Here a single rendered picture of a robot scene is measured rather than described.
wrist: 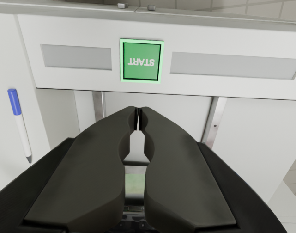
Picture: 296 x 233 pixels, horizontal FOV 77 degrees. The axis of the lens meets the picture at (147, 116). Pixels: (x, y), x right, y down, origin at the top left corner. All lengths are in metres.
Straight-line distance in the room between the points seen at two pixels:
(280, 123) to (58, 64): 0.52
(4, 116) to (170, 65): 0.26
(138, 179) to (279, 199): 0.64
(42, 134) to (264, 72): 0.35
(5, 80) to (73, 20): 0.13
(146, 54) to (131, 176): 0.34
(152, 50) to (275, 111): 0.38
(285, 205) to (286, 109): 0.50
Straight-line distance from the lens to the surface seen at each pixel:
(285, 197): 1.01
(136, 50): 0.25
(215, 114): 0.45
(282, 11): 1.45
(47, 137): 0.35
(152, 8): 0.59
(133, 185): 0.54
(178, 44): 0.26
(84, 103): 0.46
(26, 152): 0.38
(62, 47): 0.28
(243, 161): 0.63
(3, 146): 0.40
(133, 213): 0.60
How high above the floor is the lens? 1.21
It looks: 59 degrees down
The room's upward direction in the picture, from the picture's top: 178 degrees clockwise
